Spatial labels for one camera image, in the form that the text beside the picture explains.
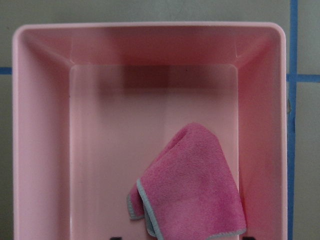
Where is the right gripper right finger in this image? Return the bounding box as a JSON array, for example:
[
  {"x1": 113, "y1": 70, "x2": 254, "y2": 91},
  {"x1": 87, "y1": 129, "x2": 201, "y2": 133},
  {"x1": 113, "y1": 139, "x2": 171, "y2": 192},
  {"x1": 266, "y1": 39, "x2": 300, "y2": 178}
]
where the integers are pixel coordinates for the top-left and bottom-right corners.
[{"x1": 242, "y1": 236, "x2": 256, "y2": 240}]

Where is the pink fleece cloth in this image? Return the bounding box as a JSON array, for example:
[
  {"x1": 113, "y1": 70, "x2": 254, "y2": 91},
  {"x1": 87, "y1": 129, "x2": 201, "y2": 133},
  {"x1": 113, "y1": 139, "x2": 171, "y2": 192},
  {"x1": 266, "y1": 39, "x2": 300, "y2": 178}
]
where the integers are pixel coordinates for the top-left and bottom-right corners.
[{"x1": 126, "y1": 123, "x2": 247, "y2": 240}]

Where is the pink plastic bin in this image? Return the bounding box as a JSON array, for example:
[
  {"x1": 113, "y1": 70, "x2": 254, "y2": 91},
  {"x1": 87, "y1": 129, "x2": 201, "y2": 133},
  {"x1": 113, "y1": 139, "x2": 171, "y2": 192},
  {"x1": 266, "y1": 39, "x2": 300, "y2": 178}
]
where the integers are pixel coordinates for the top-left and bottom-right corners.
[{"x1": 12, "y1": 22, "x2": 288, "y2": 240}]

